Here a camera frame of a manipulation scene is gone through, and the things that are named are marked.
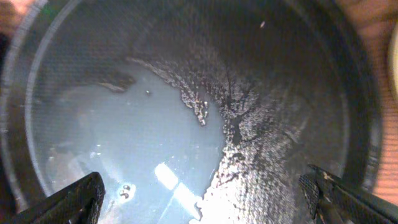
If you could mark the black round tray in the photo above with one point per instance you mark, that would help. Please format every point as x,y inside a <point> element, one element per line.
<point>191,111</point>

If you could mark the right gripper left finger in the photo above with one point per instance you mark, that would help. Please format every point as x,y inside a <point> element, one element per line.
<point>79,202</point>

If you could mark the pale green plate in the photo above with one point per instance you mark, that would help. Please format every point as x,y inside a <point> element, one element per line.
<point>392,63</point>

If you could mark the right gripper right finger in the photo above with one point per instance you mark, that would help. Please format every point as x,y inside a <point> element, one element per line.
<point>332,200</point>

